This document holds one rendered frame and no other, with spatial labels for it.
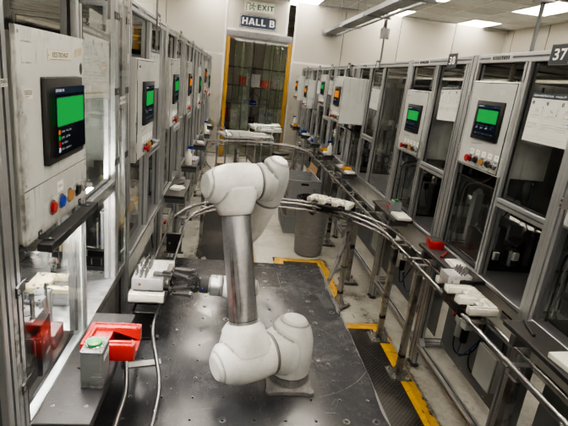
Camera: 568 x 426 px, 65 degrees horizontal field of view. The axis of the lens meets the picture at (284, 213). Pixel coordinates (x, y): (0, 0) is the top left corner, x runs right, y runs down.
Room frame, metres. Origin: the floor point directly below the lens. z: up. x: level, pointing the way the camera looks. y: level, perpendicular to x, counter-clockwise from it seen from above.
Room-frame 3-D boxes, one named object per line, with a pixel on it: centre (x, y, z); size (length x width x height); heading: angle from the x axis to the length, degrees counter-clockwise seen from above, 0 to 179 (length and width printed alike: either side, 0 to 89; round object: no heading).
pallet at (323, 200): (3.57, -0.37, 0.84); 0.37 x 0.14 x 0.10; 66
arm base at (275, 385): (1.49, -0.08, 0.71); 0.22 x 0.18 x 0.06; 8
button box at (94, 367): (1.07, 0.49, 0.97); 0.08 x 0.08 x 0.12; 8
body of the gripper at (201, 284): (1.74, 0.33, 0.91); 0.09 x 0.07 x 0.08; 99
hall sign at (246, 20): (9.81, 0.95, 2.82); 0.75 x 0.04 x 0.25; 98
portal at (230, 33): (9.87, 0.90, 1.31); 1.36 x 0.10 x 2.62; 98
